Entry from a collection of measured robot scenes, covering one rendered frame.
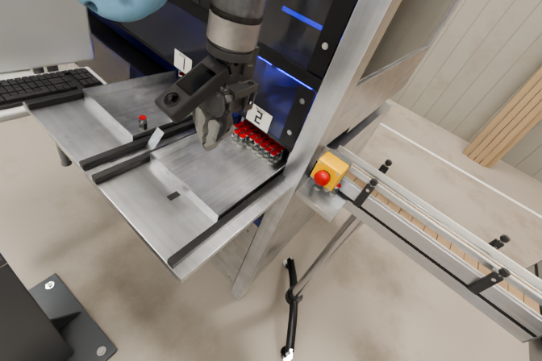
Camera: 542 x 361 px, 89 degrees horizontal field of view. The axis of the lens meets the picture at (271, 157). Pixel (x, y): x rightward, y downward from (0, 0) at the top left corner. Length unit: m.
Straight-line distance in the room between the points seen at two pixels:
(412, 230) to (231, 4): 0.72
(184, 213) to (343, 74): 0.49
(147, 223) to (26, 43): 0.85
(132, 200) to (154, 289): 0.89
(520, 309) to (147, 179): 0.98
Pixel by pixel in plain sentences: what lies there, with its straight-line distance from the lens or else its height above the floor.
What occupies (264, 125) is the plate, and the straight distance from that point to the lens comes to 0.80.
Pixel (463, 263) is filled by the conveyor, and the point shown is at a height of 0.93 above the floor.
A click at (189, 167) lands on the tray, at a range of 0.80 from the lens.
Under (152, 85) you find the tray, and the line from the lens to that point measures 1.13.
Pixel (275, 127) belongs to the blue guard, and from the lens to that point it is 0.78.
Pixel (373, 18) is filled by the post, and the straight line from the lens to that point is 0.61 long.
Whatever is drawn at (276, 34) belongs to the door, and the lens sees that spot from 0.73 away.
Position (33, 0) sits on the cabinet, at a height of 1.04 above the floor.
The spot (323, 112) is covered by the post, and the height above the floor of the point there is 1.15.
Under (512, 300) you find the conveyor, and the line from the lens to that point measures 0.96.
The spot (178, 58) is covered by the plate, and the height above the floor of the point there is 1.03.
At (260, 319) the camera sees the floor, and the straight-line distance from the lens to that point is 1.57.
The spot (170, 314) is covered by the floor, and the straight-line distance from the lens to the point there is 1.53.
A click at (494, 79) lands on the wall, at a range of 4.17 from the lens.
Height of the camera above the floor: 1.46
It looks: 40 degrees down
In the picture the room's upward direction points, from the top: 21 degrees clockwise
